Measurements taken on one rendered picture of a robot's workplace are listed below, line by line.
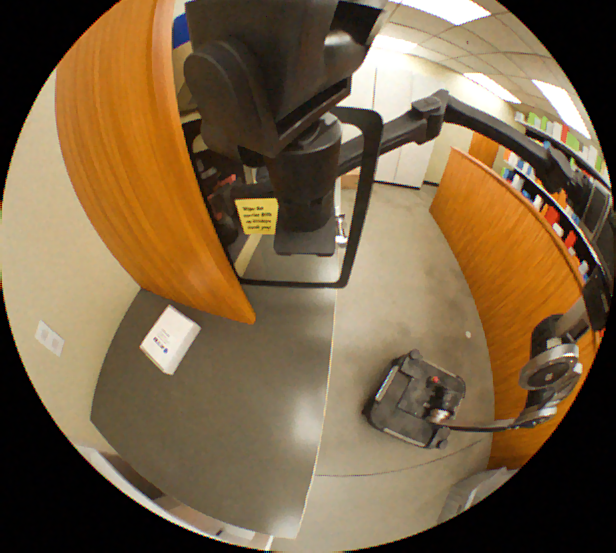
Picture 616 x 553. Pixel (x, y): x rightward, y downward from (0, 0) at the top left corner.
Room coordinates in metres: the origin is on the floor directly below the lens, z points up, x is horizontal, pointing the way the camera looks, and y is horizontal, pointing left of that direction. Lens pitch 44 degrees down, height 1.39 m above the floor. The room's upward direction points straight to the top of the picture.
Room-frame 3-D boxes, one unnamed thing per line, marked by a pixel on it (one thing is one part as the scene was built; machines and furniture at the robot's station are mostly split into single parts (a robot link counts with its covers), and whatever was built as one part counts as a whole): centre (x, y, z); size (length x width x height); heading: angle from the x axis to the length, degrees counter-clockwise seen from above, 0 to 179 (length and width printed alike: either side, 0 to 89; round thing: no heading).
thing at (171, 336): (0.08, 0.38, 0.96); 0.16 x 0.12 x 0.04; 160
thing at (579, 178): (0.16, -0.69, 1.45); 0.09 x 0.08 x 0.12; 141
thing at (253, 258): (0.26, 0.05, 1.19); 0.30 x 0.01 x 0.40; 88
